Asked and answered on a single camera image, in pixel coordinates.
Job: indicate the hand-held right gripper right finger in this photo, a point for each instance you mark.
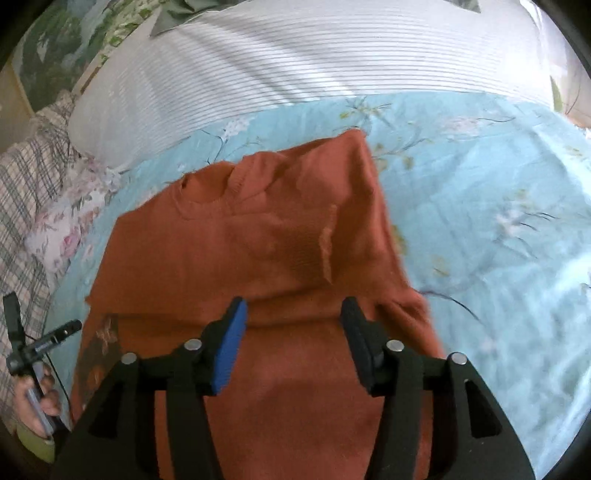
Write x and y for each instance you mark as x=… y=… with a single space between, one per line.
x=358 y=339

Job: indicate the cream floral fabric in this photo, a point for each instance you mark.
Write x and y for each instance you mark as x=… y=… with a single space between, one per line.
x=570 y=87

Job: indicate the light blue floral bed sheet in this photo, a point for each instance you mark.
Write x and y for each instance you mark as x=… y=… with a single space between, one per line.
x=485 y=221

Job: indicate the pink floral pillow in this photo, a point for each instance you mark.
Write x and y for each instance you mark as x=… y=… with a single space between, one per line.
x=69 y=226

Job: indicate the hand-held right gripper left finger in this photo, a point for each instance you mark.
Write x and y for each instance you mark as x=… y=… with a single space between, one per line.
x=229 y=344

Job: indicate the green leaf print fabric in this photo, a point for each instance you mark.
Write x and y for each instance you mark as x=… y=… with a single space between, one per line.
x=60 y=50

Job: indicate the orange knit sweater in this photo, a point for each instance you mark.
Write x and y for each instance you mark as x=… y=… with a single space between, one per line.
x=277 y=240

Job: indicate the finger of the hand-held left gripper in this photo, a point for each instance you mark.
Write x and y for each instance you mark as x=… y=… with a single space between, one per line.
x=13 y=318
x=60 y=331

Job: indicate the person's left hand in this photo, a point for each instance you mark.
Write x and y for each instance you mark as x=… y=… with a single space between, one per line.
x=27 y=406

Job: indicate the plaid cloth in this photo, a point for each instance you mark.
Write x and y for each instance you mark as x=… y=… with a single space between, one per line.
x=23 y=194

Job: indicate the white striped pillow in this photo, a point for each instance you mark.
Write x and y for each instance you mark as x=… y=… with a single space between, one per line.
x=295 y=55

